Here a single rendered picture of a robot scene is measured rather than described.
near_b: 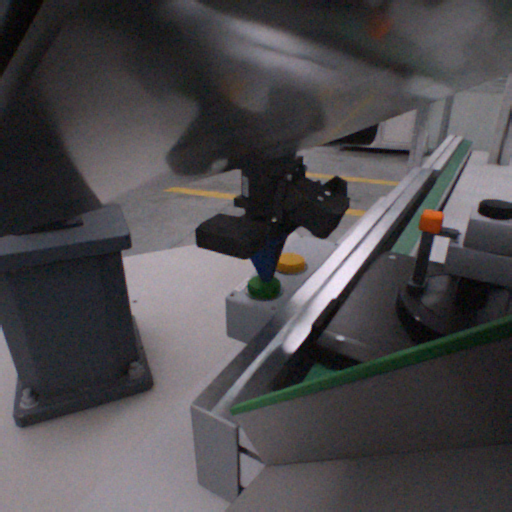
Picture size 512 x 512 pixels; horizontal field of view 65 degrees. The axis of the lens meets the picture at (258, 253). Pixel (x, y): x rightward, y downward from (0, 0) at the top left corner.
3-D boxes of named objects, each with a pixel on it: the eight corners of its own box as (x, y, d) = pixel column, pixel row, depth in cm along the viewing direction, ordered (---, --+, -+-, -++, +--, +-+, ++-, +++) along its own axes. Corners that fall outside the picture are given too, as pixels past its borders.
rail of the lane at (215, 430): (197, 483, 38) (188, 397, 33) (408, 204, 106) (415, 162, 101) (248, 514, 35) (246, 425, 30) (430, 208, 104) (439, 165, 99)
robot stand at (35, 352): (24, 347, 55) (-21, 207, 46) (135, 321, 60) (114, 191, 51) (15, 430, 43) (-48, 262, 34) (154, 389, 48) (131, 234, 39)
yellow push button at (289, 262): (269, 274, 54) (269, 261, 53) (283, 262, 57) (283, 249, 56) (296, 282, 52) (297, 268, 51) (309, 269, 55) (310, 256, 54)
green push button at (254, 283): (241, 299, 49) (240, 285, 48) (258, 284, 52) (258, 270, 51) (270, 309, 47) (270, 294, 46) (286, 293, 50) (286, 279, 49)
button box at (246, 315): (225, 337, 50) (223, 294, 48) (298, 267, 67) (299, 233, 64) (274, 356, 47) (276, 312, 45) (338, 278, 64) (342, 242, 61)
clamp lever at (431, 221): (406, 281, 43) (420, 214, 40) (410, 273, 45) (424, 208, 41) (442, 290, 41) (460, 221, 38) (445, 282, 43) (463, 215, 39)
